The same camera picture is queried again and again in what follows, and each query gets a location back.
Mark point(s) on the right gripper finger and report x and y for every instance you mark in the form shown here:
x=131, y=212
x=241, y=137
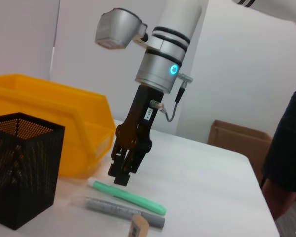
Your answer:
x=135, y=163
x=117, y=163

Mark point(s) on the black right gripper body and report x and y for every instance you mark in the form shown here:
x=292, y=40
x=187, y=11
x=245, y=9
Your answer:
x=140, y=116

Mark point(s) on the mint green pen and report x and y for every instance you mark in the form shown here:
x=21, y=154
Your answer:
x=138, y=201

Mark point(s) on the grey marker pen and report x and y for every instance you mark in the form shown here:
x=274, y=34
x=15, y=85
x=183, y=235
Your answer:
x=113, y=209

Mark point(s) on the small tan eraser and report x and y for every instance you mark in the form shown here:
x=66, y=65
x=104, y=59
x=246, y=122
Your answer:
x=138, y=225

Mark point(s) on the black mesh pen holder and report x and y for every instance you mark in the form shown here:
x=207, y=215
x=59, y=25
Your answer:
x=27, y=172

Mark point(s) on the yellow plastic storage bin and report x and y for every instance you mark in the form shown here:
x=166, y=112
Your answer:
x=51, y=98

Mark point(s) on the brown cardboard box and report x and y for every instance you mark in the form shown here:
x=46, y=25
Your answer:
x=236, y=138

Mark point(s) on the person in dark plaid clothes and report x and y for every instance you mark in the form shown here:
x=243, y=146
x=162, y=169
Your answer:
x=291, y=148

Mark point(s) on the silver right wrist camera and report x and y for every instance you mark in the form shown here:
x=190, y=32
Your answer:
x=116, y=27

